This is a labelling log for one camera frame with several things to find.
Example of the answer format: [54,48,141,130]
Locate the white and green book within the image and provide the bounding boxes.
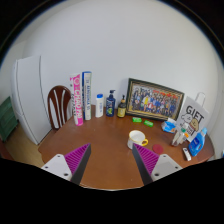
[81,70,93,121]

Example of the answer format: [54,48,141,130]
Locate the white mug yellow handle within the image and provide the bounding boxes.
[127,129,149,150]

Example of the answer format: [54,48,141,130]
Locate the white refrigerator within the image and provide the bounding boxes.
[10,55,53,146]

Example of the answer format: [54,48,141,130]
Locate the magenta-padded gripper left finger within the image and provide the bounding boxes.
[41,143,92,185]

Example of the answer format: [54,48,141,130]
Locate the flat round red coaster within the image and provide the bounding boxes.
[152,143,165,155]

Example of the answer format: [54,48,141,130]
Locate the amber pump bottle yellow label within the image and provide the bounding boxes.
[116,94,128,119]

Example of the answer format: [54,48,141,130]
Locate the framed group photo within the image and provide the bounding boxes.
[125,77,185,121]

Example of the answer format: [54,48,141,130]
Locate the blue detergent bottle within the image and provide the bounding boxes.
[188,127,208,157]

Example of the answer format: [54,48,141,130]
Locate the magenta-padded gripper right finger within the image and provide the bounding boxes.
[132,143,184,186]

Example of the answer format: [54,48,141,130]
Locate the white bottle blue cap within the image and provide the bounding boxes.
[95,93,105,118]

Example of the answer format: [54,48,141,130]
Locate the brown wooden chair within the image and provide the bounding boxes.
[47,85,73,130]

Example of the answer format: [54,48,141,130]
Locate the white printed gift bag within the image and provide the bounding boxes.
[175,91,210,143]

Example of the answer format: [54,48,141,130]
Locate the pink and white book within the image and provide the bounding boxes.
[69,73,84,127]

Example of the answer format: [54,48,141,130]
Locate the clear plastic bottle white cap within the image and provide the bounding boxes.
[171,123,185,148]

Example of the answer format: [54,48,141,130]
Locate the green cabinet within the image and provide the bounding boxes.
[0,96,19,143]

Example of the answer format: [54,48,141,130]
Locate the blue tissue pack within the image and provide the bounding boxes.
[161,118,178,134]

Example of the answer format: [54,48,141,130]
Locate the dark blue pump bottle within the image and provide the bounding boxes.
[105,89,117,118]

